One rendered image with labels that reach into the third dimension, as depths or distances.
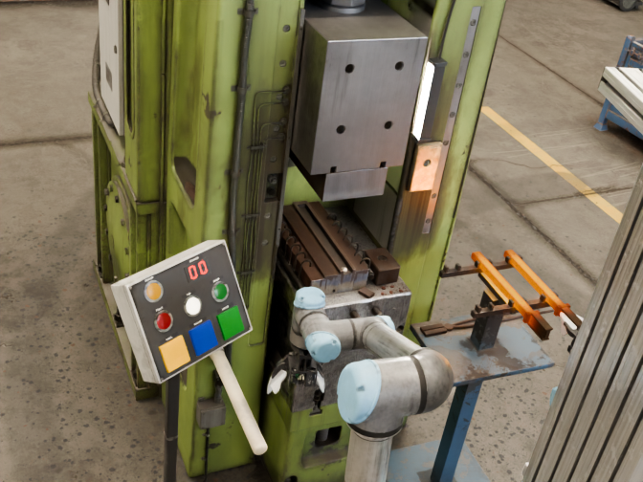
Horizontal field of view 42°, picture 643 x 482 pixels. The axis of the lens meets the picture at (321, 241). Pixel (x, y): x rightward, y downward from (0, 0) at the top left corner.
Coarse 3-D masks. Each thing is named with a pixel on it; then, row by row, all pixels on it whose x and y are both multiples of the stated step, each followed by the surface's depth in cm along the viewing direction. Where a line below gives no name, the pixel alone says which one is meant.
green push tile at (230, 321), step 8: (224, 312) 234; (232, 312) 236; (224, 320) 234; (232, 320) 236; (240, 320) 238; (224, 328) 234; (232, 328) 236; (240, 328) 238; (224, 336) 234; (232, 336) 236
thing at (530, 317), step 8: (472, 256) 281; (480, 256) 279; (480, 264) 277; (488, 264) 276; (488, 272) 273; (496, 272) 273; (496, 280) 270; (504, 280) 269; (504, 288) 266; (512, 288) 266; (512, 296) 263; (520, 296) 263; (520, 304) 260; (520, 312) 260; (528, 312) 256; (536, 312) 256; (528, 320) 257; (536, 320) 254; (544, 320) 253; (536, 328) 254; (544, 328) 249; (552, 328) 250; (544, 336) 251
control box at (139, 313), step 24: (216, 240) 237; (168, 264) 224; (192, 264) 228; (216, 264) 233; (120, 288) 216; (144, 288) 217; (168, 288) 222; (192, 288) 228; (120, 312) 220; (144, 312) 217; (168, 312) 222; (216, 312) 233; (240, 312) 239; (144, 336) 217; (168, 336) 222; (216, 336) 233; (240, 336) 239; (144, 360) 220; (192, 360) 227
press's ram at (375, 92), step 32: (320, 32) 221; (352, 32) 224; (384, 32) 226; (416, 32) 230; (320, 64) 222; (352, 64) 224; (384, 64) 227; (416, 64) 231; (320, 96) 225; (352, 96) 228; (384, 96) 233; (320, 128) 230; (352, 128) 235; (384, 128) 239; (320, 160) 236; (352, 160) 241; (384, 160) 246
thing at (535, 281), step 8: (504, 256) 285; (512, 256) 282; (512, 264) 281; (520, 264) 278; (520, 272) 278; (528, 272) 275; (528, 280) 274; (536, 280) 272; (536, 288) 270; (544, 288) 269; (552, 296) 265; (552, 304) 264; (560, 304) 262; (568, 304) 262; (560, 312) 261; (568, 312) 259; (576, 320) 256
